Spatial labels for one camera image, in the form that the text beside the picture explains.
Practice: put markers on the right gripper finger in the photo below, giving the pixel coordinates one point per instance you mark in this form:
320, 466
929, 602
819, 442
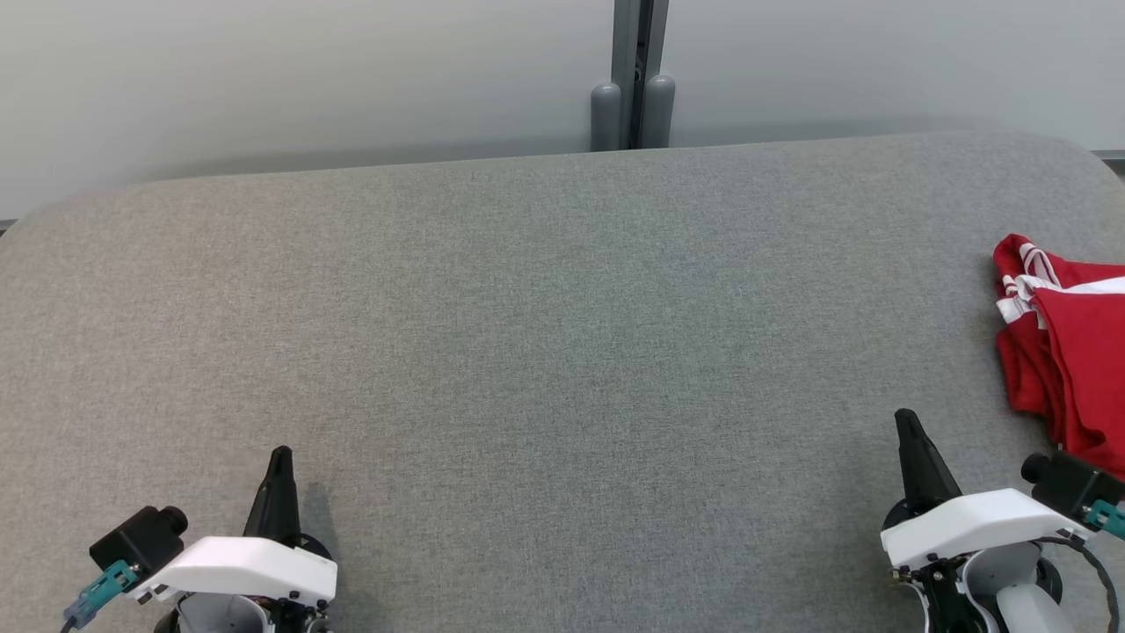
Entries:
923, 466

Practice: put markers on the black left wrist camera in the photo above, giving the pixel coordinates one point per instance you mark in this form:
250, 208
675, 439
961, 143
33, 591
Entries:
132, 541

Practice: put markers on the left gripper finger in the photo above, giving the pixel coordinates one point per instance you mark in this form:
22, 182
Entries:
277, 501

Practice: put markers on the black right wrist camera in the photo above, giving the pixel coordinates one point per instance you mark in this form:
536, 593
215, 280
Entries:
1068, 483

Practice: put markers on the red jersey with white sleeves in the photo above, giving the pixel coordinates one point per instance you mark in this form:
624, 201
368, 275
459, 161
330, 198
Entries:
1019, 272

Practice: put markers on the grey cylinder post cap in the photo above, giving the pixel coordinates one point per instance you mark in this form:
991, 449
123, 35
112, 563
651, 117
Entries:
606, 119
660, 114

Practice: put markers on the grey metal partition post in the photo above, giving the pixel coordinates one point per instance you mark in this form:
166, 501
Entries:
624, 44

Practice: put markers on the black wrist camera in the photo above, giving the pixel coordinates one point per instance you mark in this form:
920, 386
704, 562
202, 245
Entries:
132, 541
1068, 483

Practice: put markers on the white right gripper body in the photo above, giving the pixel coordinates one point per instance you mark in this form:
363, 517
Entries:
976, 523

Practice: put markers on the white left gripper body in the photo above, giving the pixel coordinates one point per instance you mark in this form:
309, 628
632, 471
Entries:
246, 567

